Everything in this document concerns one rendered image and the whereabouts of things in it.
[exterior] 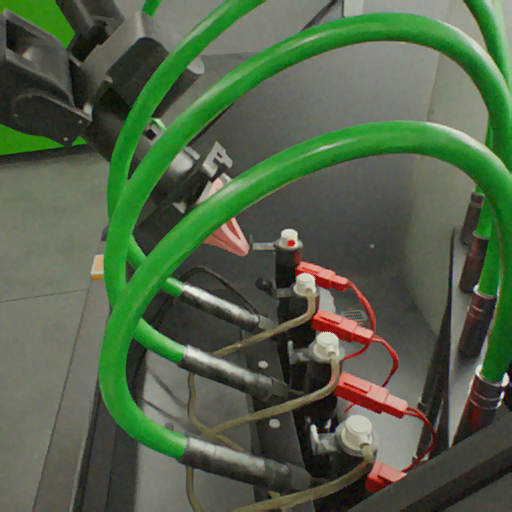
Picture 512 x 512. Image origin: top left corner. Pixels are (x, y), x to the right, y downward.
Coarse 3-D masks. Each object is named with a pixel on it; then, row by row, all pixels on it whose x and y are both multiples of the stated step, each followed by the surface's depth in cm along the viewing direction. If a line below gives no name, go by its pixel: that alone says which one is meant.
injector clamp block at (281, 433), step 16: (240, 336) 63; (240, 352) 66; (256, 352) 58; (272, 352) 58; (256, 368) 56; (272, 368) 56; (256, 400) 52; (288, 416) 50; (256, 432) 49; (272, 432) 49; (288, 432) 49; (304, 432) 58; (256, 448) 51; (272, 448) 47; (288, 448) 47; (304, 448) 56; (304, 464) 55; (256, 496) 55
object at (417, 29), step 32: (320, 32) 26; (352, 32) 26; (384, 32) 26; (416, 32) 26; (448, 32) 27; (256, 64) 26; (288, 64) 27; (480, 64) 28; (224, 96) 27; (192, 128) 28; (160, 160) 28; (128, 192) 29; (128, 224) 30; (480, 288) 38; (480, 320) 38; (160, 352) 36; (192, 352) 37; (480, 352) 41; (224, 384) 39; (256, 384) 39
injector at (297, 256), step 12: (276, 252) 52; (288, 252) 51; (300, 252) 52; (276, 264) 53; (288, 264) 52; (276, 276) 54; (288, 276) 53; (264, 288) 54; (288, 288) 54; (288, 300) 55; (288, 312) 56; (288, 360) 61; (288, 372) 62; (288, 384) 63
